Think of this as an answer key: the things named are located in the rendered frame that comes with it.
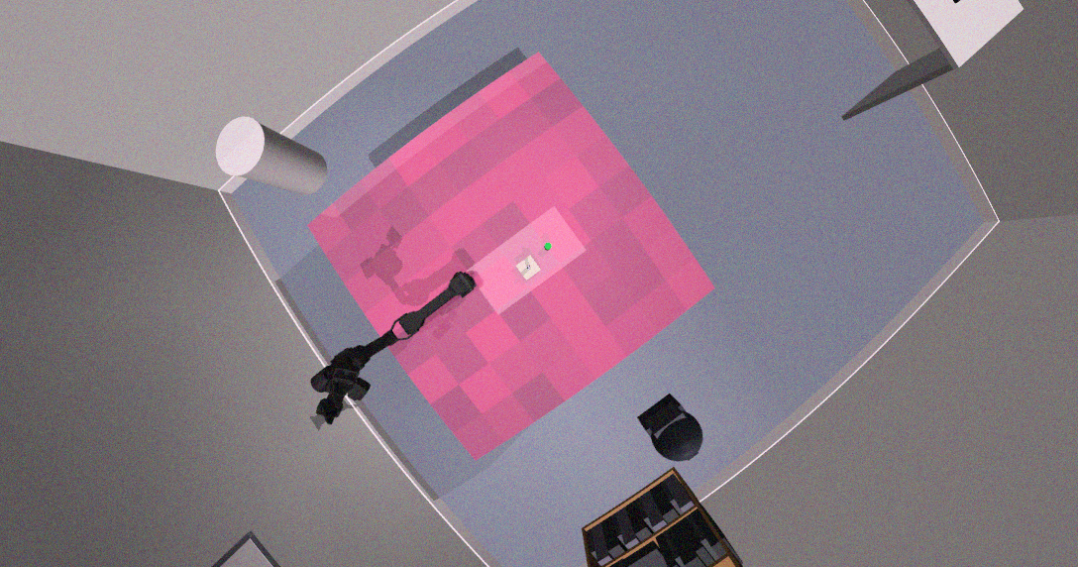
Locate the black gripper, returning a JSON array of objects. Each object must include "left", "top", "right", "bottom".
[{"left": 316, "top": 363, "right": 360, "bottom": 425}]

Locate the white block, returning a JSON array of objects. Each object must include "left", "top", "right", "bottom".
[{"left": 516, "top": 255, "right": 540, "bottom": 280}]

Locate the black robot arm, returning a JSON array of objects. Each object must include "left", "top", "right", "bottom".
[{"left": 310, "top": 272, "right": 476, "bottom": 400}]

